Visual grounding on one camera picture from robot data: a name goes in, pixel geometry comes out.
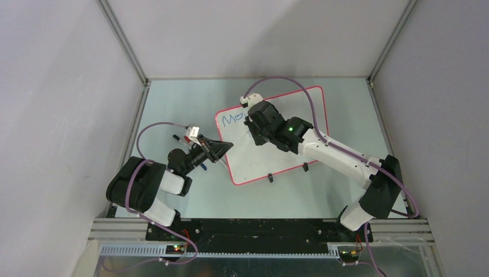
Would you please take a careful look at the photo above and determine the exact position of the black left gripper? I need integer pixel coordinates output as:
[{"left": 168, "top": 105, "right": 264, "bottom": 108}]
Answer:
[{"left": 182, "top": 134, "right": 232, "bottom": 175}]

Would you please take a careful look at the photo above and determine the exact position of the pink framed whiteboard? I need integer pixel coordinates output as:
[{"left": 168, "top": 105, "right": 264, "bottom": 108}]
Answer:
[{"left": 215, "top": 90, "right": 315, "bottom": 186}]

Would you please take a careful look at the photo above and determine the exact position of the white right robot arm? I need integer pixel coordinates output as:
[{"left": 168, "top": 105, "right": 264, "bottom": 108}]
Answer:
[{"left": 240, "top": 98, "right": 399, "bottom": 241}]

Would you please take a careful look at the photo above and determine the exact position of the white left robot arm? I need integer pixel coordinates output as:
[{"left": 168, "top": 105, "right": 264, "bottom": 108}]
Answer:
[{"left": 106, "top": 134, "right": 234, "bottom": 240}]

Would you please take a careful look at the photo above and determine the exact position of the black cap marker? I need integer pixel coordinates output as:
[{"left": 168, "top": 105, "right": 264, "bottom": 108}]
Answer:
[{"left": 172, "top": 134, "right": 191, "bottom": 149}]

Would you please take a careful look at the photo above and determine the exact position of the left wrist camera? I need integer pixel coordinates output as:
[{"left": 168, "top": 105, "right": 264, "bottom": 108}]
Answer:
[{"left": 186, "top": 125, "right": 201, "bottom": 145}]

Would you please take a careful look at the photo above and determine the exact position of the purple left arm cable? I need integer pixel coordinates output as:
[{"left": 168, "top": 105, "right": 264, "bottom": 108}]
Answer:
[{"left": 101, "top": 122, "right": 200, "bottom": 274}]

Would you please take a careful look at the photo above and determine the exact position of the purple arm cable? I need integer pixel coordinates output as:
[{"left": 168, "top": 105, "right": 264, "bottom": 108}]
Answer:
[
  {"left": 101, "top": 122, "right": 200, "bottom": 274},
  {"left": 243, "top": 76, "right": 420, "bottom": 277}
]

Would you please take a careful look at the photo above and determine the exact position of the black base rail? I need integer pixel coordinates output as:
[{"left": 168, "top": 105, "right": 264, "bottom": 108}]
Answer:
[{"left": 146, "top": 218, "right": 373, "bottom": 255}]

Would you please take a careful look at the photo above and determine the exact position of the aluminium frame profile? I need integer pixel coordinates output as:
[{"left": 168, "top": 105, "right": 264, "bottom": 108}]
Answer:
[{"left": 89, "top": 218, "right": 434, "bottom": 259}]

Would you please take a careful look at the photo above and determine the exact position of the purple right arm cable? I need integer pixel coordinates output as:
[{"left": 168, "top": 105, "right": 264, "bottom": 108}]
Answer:
[{"left": 243, "top": 76, "right": 420, "bottom": 277}]

